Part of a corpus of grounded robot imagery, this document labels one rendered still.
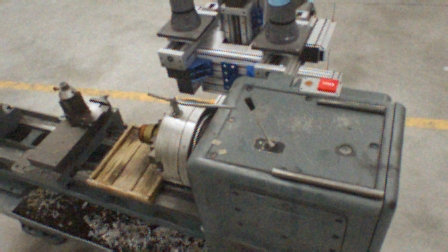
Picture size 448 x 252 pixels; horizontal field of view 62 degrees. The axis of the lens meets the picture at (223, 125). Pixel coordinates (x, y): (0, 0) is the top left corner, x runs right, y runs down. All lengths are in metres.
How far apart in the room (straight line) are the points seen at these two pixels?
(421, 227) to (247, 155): 1.64
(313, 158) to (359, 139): 0.15
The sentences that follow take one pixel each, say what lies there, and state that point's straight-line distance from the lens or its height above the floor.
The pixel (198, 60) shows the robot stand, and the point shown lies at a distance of 1.90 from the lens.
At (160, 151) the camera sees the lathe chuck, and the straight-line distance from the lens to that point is 1.27.
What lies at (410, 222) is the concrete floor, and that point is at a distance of 2.55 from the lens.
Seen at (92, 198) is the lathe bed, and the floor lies 0.71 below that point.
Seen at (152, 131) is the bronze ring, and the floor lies 1.11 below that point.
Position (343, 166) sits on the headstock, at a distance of 1.06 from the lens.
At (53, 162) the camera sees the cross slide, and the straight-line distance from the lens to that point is 1.70.
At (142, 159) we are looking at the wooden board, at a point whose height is 0.89.
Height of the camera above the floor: 2.07
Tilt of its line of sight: 44 degrees down
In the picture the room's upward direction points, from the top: 9 degrees counter-clockwise
